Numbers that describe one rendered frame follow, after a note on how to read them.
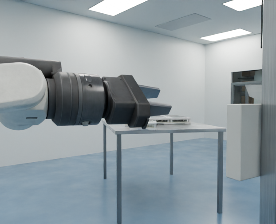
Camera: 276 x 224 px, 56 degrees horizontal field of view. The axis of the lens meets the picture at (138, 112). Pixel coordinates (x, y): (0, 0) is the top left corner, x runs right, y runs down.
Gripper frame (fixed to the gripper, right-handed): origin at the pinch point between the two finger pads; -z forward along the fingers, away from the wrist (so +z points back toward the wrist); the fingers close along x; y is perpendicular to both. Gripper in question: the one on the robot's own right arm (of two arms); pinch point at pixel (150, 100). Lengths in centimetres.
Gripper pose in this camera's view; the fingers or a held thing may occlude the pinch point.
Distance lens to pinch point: 50.2
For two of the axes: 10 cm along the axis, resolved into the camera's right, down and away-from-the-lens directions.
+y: -2.9, 7.7, 5.7
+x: -3.5, -6.4, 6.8
